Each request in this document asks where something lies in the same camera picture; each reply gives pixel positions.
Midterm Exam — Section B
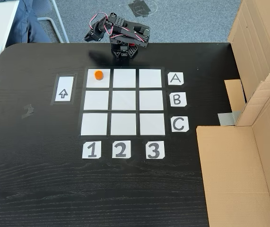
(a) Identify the white nine-square grid sheet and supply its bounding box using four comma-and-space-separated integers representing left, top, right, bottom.
78, 66, 171, 137

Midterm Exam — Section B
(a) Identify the black floor tape patch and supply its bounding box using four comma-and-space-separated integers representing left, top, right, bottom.
128, 0, 152, 17

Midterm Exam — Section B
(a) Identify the white arrow paper sheet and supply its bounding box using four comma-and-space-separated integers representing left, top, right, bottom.
54, 76, 74, 102

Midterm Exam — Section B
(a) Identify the person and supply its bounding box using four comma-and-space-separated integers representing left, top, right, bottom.
6, 0, 52, 44

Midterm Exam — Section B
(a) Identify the paper sheet letter A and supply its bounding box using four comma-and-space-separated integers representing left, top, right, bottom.
167, 72, 184, 86

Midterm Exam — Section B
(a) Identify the clear tape scrap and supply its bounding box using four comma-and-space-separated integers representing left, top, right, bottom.
21, 104, 35, 119

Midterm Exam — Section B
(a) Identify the paper sheet letter B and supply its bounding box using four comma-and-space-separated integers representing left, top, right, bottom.
169, 92, 187, 107

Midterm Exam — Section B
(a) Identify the paper sheet number 1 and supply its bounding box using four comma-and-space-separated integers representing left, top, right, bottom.
82, 141, 102, 159

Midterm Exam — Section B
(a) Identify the paper sheet number 2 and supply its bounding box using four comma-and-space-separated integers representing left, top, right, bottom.
112, 140, 131, 158

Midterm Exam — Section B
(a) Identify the paper sheet letter C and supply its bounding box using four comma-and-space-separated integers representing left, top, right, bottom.
171, 116, 189, 132

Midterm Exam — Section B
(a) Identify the paper sheet number 3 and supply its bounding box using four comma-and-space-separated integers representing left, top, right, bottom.
146, 140, 165, 159

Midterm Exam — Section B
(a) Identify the red white servo wire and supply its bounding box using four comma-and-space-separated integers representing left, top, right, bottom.
89, 13, 113, 38

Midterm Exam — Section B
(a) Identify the chair with white frame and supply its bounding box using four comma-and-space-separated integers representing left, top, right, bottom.
32, 0, 70, 44

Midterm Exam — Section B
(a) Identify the brown cardboard box wall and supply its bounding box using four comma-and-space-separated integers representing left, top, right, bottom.
224, 0, 270, 127
196, 80, 270, 227

